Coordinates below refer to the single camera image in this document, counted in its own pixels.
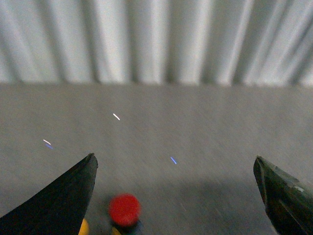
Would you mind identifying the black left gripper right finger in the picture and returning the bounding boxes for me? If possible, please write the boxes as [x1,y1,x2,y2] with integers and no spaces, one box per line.
[253,156,313,235]

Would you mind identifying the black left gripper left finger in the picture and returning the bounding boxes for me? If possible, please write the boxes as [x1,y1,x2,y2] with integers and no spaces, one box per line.
[0,153,98,235]

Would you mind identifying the yellow push button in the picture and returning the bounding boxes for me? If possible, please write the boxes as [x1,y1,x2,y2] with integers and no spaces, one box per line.
[78,218,89,235]

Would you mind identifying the red push button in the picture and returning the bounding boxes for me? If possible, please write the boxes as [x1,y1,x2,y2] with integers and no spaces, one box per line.
[108,193,143,235]

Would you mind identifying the white pleated curtain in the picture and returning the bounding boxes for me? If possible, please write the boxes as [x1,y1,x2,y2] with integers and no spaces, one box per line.
[0,0,313,87]

